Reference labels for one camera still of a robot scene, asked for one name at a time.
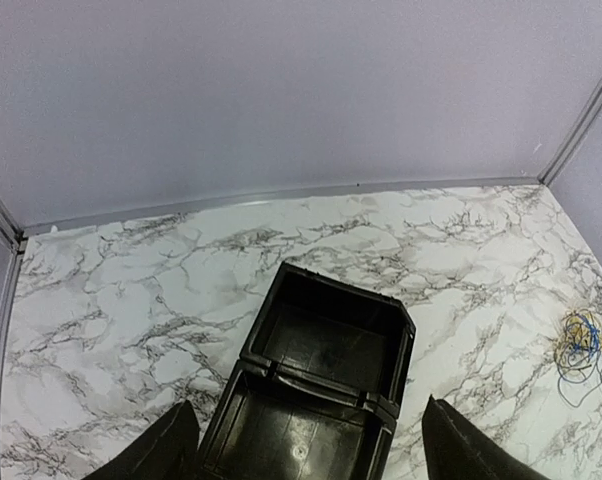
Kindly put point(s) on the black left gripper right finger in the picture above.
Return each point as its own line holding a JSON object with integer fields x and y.
{"x": 456, "y": 449}

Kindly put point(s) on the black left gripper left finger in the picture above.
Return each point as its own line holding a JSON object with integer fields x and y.
{"x": 165, "y": 450}

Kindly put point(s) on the black three-compartment plastic bin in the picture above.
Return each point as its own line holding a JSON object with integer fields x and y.
{"x": 317, "y": 389}

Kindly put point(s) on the right aluminium corner post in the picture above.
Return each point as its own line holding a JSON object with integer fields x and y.
{"x": 571, "y": 35}

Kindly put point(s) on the aluminium corner post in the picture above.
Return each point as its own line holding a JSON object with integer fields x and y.
{"x": 1, "y": 310}
{"x": 571, "y": 35}

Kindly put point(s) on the left aluminium corner post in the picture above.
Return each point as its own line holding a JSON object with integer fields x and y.
{"x": 1, "y": 310}

